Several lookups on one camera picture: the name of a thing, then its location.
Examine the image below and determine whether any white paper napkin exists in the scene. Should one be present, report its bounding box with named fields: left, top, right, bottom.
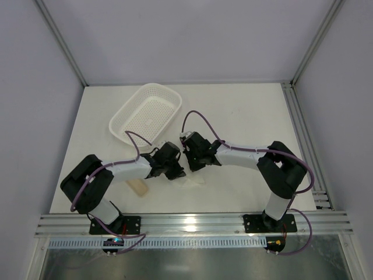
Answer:
left=175, top=173, right=205, bottom=188

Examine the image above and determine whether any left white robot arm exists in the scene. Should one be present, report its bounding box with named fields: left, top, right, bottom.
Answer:
left=60, top=142, right=186, bottom=235

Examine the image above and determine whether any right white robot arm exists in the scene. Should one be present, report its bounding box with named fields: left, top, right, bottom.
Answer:
left=180, top=132, right=311, bottom=232

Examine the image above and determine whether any beige wooden cutlery tray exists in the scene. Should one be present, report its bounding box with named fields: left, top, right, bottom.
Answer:
left=126, top=179, right=149, bottom=197

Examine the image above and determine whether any white perforated plastic basket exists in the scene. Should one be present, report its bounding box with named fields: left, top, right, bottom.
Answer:
left=108, top=83, right=182, bottom=148

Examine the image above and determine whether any left black controller board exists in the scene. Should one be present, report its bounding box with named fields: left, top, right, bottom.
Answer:
left=103, top=237, right=124, bottom=257

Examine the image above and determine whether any black controller board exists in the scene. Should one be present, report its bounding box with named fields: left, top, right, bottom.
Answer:
left=103, top=237, right=124, bottom=257
left=265, top=239, right=286, bottom=256

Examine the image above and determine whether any right black controller board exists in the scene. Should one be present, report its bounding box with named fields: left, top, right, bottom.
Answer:
left=265, top=239, right=286, bottom=256

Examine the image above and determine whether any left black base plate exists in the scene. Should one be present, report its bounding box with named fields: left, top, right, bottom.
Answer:
left=89, top=215, right=141, bottom=235

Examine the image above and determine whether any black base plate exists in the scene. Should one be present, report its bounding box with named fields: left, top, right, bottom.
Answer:
left=242, top=213, right=297, bottom=233
left=89, top=215, right=141, bottom=235

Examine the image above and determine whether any slotted grey cable duct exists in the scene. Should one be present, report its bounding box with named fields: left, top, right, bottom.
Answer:
left=48, top=236, right=266, bottom=250

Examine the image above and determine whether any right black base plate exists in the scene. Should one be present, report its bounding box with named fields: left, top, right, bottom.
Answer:
left=242, top=213, right=297, bottom=233

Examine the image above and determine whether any right side aluminium rail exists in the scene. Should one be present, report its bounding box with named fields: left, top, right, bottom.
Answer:
left=281, top=82, right=334, bottom=211

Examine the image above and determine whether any aluminium rail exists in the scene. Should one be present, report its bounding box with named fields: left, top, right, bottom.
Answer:
left=35, top=211, right=353, bottom=236
left=281, top=82, right=334, bottom=211

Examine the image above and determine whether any aluminium front rail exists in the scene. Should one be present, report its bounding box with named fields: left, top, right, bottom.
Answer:
left=35, top=211, right=353, bottom=236

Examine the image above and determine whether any left aluminium corner post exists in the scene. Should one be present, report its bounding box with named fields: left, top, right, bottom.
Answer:
left=33, top=0, right=88, bottom=88

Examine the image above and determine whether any aluminium corner post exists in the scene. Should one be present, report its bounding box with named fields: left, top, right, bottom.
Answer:
left=33, top=0, right=88, bottom=88
left=291, top=0, right=346, bottom=87

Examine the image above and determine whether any right aluminium corner post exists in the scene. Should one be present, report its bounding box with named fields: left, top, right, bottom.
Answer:
left=291, top=0, right=346, bottom=87

